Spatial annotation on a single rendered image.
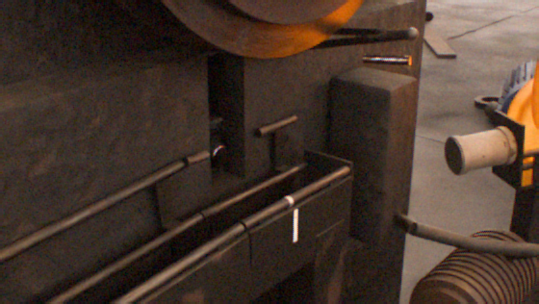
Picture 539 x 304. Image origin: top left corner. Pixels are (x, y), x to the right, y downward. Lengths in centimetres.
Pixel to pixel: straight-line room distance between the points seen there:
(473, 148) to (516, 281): 21
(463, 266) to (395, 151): 21
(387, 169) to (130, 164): 37
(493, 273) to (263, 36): 53
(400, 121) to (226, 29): 37
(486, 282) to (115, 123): 58
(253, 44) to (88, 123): 17
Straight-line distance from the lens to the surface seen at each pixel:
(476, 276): 100
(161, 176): 71
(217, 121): 82
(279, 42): 67
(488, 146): 103
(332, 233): 83
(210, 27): 60
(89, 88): 64
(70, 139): 64
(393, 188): 94
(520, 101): 106
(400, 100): 90
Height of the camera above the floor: 105
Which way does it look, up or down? 22 degrees down
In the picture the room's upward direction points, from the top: straight up
